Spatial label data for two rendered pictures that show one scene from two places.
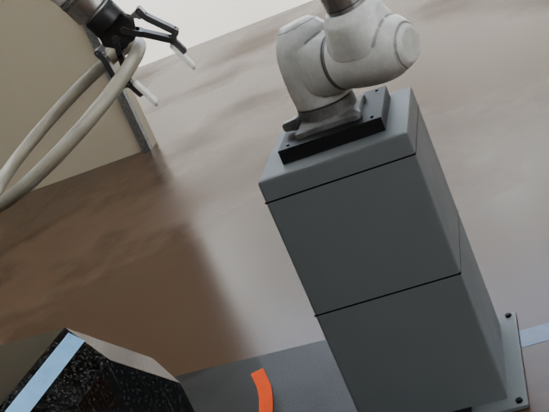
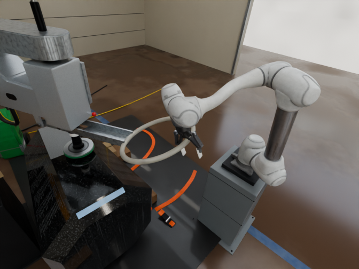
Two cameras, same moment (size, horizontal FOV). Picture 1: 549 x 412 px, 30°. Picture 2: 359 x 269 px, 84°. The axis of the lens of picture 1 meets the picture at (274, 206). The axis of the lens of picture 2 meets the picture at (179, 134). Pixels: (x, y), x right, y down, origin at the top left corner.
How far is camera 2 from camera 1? 140 cm
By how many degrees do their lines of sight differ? 27
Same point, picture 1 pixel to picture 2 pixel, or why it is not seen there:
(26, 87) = (218, 42)
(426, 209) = (245, 211)
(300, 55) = (248, 150)
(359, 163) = (237, 189)
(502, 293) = (258, 206)
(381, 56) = (266, 179)
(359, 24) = (268, 167)
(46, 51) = (227, 37)
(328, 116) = (242, 166)
